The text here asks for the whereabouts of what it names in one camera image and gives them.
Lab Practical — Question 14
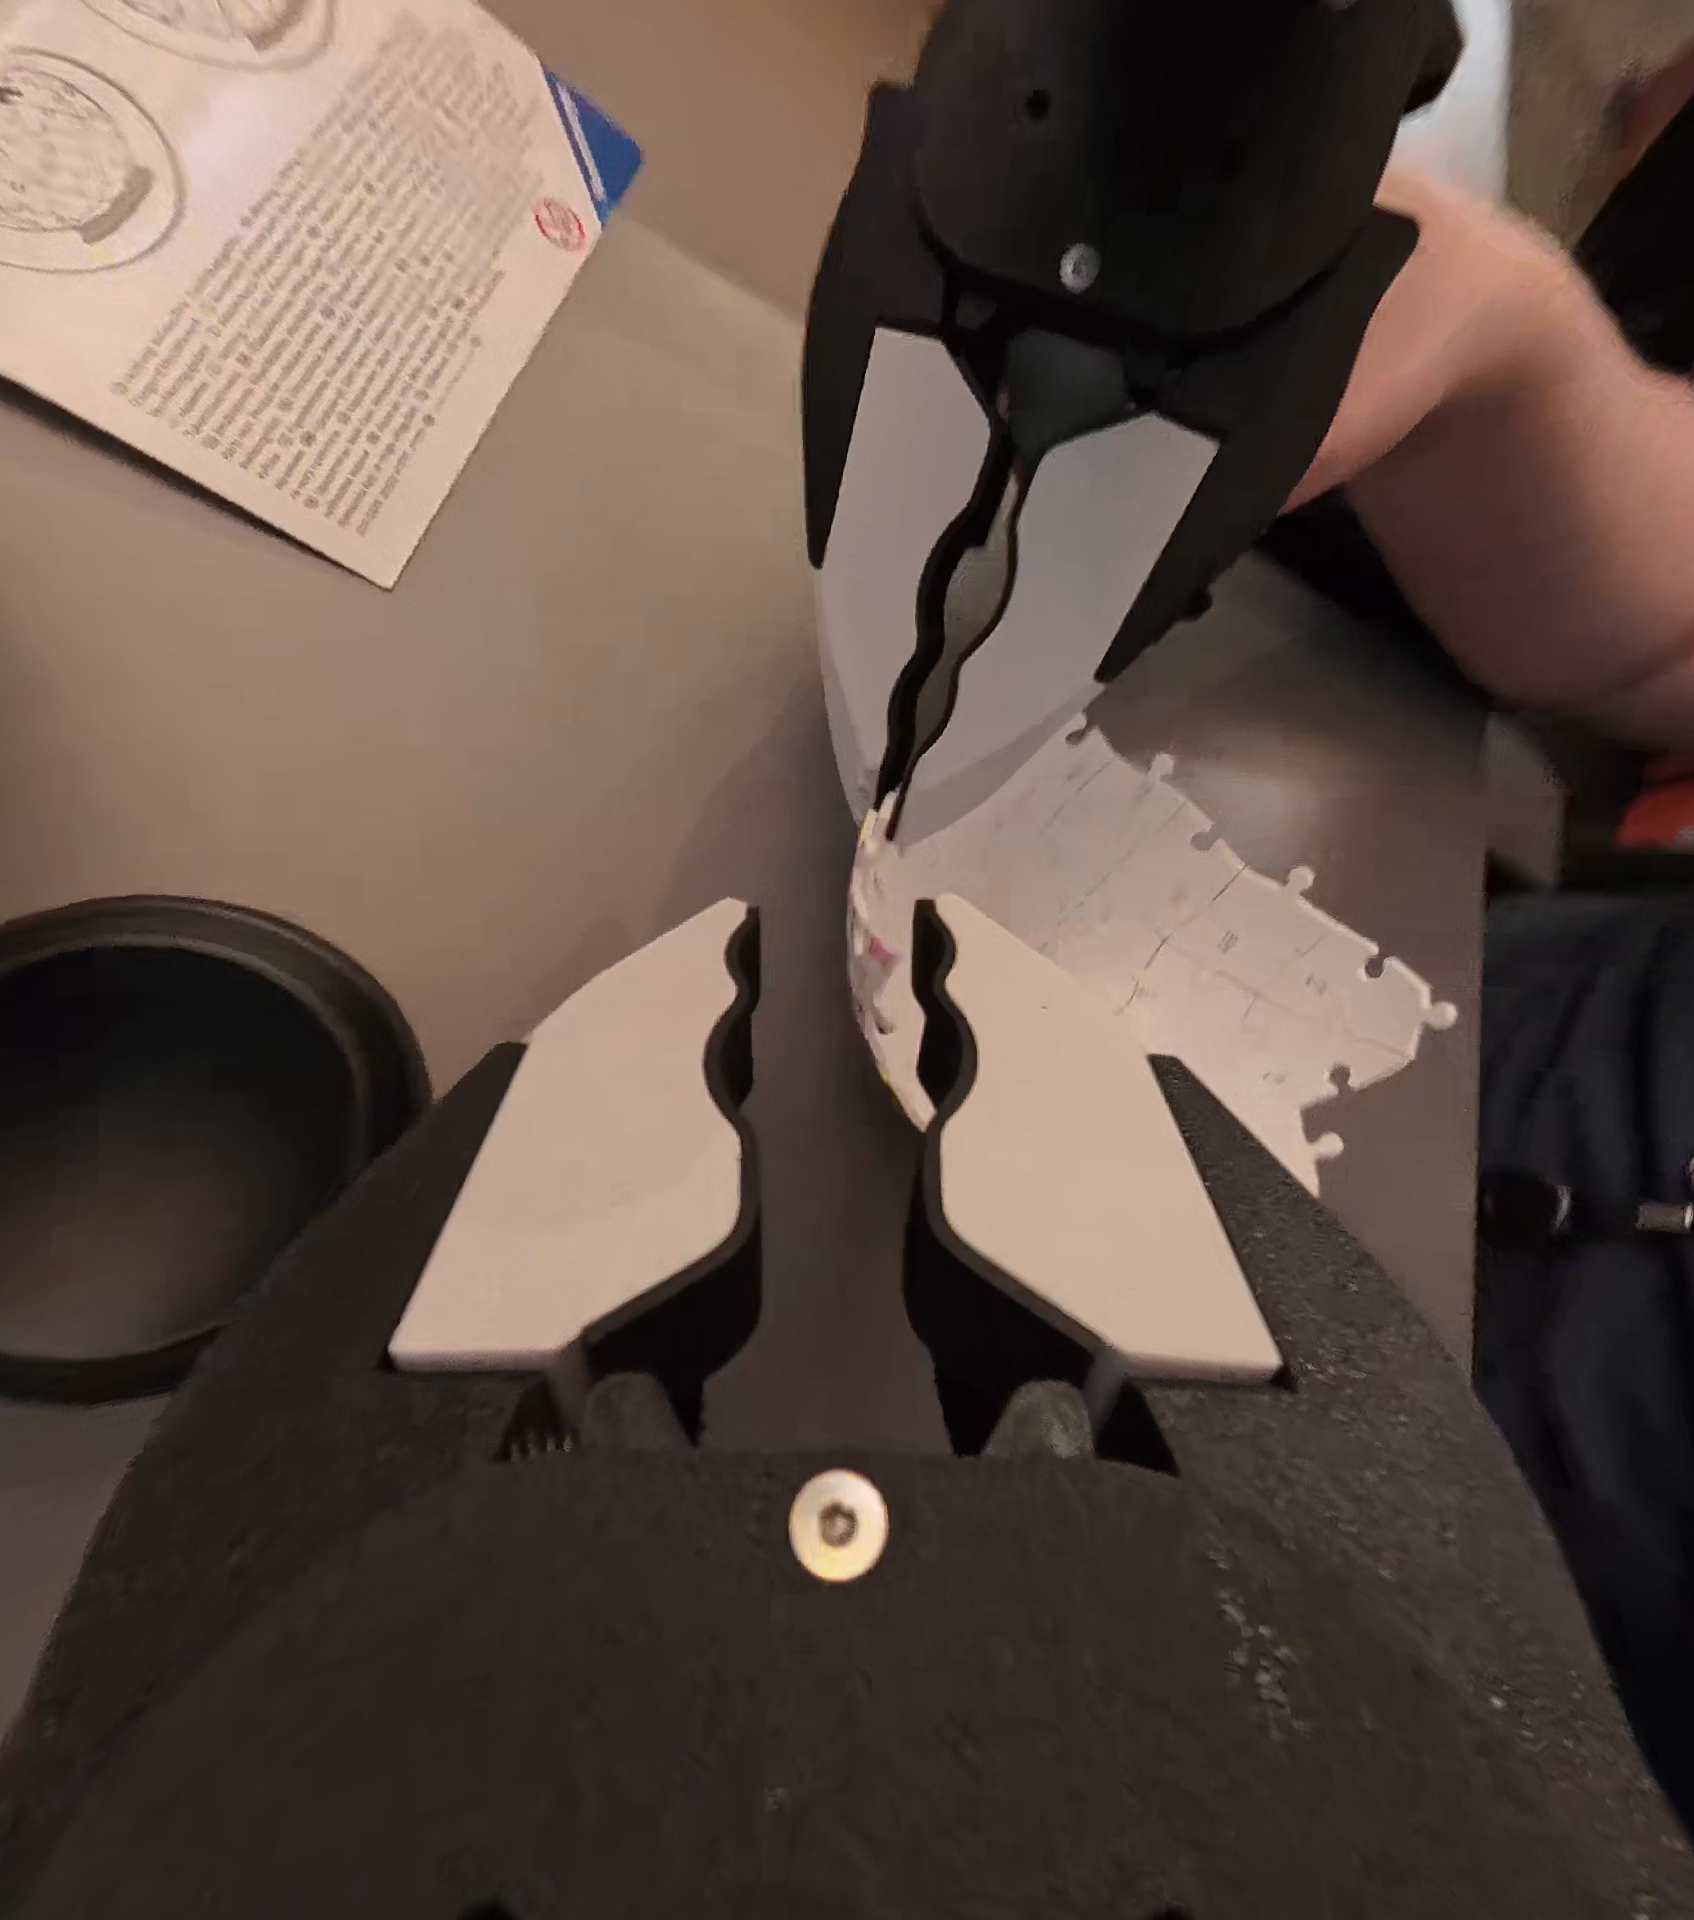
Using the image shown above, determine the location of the black round ball stand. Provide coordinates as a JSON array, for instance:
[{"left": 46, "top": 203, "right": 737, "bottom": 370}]
[{"left": 0, "top": 893, "right": 437, "bottom": 1406}]

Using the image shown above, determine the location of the person's right hand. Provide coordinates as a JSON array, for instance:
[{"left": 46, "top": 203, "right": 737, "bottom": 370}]
[{"left": 1292, "top": 166, "right": 1624, "bottom": 519}]

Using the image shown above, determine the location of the assembled white puzzle section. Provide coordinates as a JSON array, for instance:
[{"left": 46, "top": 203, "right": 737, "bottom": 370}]
[{"left": 844, "top": 703, "right": 1464, "bottom": 1202}]

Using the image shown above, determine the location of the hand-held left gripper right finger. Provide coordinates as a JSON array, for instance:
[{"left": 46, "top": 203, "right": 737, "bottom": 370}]
[{"left": 907, "top": 893, "right": 1290, "bottom": 1388}]

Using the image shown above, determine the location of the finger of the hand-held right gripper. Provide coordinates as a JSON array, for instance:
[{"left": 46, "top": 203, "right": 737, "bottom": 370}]
[
  {"left": 889, "top": 402, "right": 1227, "bottom": 848},
  {"left": 814, "top": 323, "right": 1017, "bottom": 834}
]

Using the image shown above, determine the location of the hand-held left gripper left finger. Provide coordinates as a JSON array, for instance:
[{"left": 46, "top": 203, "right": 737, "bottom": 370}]
[{"left": 386, "top": 894, "right": 765, "bottom": 1382}]

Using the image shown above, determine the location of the person's right forearm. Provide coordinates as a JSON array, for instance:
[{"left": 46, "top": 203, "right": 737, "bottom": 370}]
[{"left": 1358, "top": 287, "right": 1694, "bottom": 759}]

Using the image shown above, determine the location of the white instruction leaflet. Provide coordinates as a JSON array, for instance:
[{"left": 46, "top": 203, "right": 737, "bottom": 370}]
[{"left": 0, "top": 0, "right": 647, "bottom": 590}]

